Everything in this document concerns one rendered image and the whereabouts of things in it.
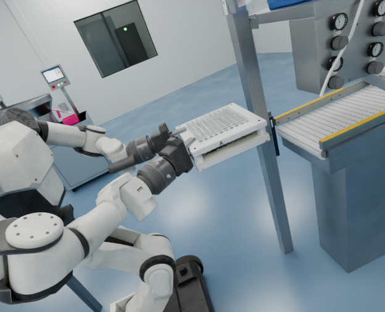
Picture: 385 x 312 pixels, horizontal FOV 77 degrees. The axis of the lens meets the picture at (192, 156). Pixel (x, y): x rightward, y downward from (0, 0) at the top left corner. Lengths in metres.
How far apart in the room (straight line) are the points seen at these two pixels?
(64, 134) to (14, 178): 0.37
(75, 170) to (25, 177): 2.51
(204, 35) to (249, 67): 5.35
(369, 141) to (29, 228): 0.99
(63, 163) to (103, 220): 2.71
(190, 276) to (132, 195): 0.87
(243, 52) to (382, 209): 0.94
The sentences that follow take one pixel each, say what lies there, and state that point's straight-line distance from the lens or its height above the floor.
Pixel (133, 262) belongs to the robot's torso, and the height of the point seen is 0.66.
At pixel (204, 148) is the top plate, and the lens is 0.70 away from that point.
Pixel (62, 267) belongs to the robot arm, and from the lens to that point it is 0.48.
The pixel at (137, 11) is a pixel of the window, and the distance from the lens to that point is 5.99.
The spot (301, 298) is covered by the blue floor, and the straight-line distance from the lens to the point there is 1.51.
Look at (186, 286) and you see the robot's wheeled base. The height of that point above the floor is 0.19.
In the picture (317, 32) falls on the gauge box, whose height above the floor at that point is 1.21.
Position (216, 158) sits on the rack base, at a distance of 0.73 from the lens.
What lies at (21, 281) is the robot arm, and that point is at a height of 1.08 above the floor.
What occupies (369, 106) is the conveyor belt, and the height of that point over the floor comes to 0.83.
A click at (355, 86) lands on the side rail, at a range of 1.31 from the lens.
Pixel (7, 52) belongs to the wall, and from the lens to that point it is 5.86.
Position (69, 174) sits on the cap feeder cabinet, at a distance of 3.28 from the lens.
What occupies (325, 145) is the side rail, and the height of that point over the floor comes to 0.85.
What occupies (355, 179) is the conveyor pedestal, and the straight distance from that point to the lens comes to 1.16.
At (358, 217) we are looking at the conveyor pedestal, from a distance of 1.32.
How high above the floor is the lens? 1.34
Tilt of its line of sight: 28 degrees down
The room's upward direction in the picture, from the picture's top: 21 degrees counter-clockwise
